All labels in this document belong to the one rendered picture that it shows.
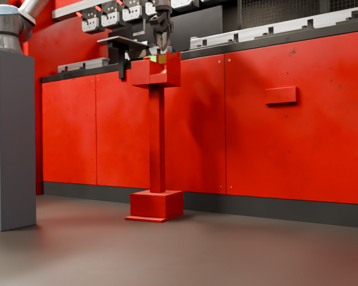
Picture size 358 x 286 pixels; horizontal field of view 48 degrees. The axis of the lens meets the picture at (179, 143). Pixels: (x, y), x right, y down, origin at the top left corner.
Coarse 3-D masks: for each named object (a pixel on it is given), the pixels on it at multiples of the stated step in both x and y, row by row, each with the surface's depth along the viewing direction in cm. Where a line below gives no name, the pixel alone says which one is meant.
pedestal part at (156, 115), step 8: (152, 88) 201; (160, 88) 201; (152, 96) 201; (160, 96) 201; (152, 104) 201; (160, 104) 201; (152, 112) 201; (160, 112) 201; (152, 120) 201; (160, 120) 200; (152, 128) 201; (160, 128) 200; (152, 136) 201; (160, 136) 200; (152, 144) 201; (160, 144) 200; (152, 152) 201; (160, 152) 200; (152, 160) 201; (160, 160) 200; (152, 168) 201; (160, 168) 200; (152, 176) 201; (160, 176) 200; (152, 184) 201; (160, 184) 200; (152, 192) 201; (160, 192) 200
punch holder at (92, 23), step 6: (84, 12) 286; (90, 12) 282; (96, 12) 278; (90, 18) 282; (96, 18) 278; (84, 24) 285; (90, 24) 282; (96, 24) 278; (84, 30) 285; (90, 30) 282; (96, 30) 283; (102, 30) 283
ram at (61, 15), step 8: (56, 0) 305; (64, 0) 299; (72, 0) 294; (80, 0) 289; (104, 0) 274; (56, 8) 305; (80, 8) 289; (56, 16) 305; (64, 16) 303; (72, 16) 303
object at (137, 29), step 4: (136, 20) 261; (140, 20) 259; (144, 20) 258; (132, 24) 263; (136, 24) 261; (140, 24) 259; (144, 24) 258; (132, 28) 263; (136, 28) 261; (140, 28) 259; (144, 28) 258; (132, 32) 263; (136, 32) 262; (140, 32) 260
